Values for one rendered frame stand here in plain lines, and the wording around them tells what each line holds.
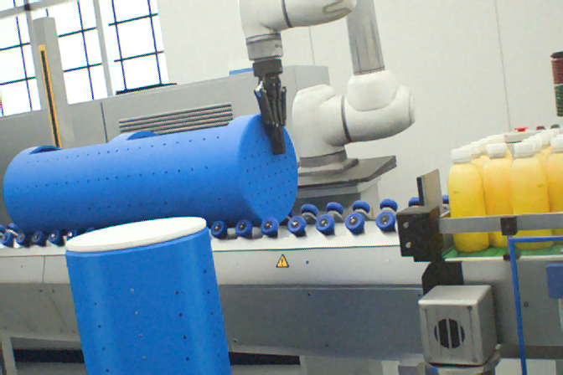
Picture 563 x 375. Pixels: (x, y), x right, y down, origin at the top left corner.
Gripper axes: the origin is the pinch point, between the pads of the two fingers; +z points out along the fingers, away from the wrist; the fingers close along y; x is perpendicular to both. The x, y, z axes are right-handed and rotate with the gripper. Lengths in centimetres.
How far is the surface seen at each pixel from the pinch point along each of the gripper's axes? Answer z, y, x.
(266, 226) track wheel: 19.5, -12.8, -1.0
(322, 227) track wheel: 20.3, -13.4, -16.4
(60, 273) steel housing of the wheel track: 30, -15, 70
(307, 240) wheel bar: 23.3, -13.2, -11.8
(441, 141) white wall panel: 22, 265, 45
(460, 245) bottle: 25, -18, -50
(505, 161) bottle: 9, -13, -59
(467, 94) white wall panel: -4, 268, 27
